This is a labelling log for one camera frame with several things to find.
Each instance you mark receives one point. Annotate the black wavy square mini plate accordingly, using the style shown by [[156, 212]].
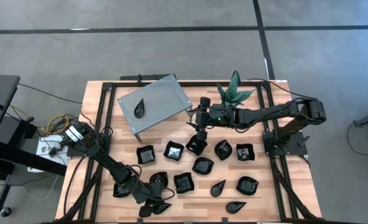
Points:
[[184, 183], [173, 151], [196, 147], [145, 155], [245, 152]]

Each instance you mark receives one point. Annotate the black rail bracket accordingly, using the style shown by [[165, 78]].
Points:
[[139, 221], [224, 220]]

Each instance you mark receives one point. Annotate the black teardrop mini plate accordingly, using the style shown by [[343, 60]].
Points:
[[217, 189], [234, 207], [139, 110], [161, 208]]

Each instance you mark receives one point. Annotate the grey perforated metal shelf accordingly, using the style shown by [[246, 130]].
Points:
[[162, 96]]

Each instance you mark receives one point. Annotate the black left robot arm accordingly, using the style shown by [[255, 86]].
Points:
[[118, 172]]

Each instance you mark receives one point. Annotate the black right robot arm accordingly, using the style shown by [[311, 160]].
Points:
[[264, 113]]

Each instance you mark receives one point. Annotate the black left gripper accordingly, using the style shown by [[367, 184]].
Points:
[[153, 194]]

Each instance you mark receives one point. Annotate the black computer tower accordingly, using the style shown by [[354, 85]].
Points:
[[10, 130]]

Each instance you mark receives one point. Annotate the black desk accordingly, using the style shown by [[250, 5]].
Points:
[[0, 93]]

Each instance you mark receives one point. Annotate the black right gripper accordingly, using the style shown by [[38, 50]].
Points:
[[204, 119]]

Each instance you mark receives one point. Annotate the snake plant in white pot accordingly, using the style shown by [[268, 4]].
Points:
[[232, 93]]

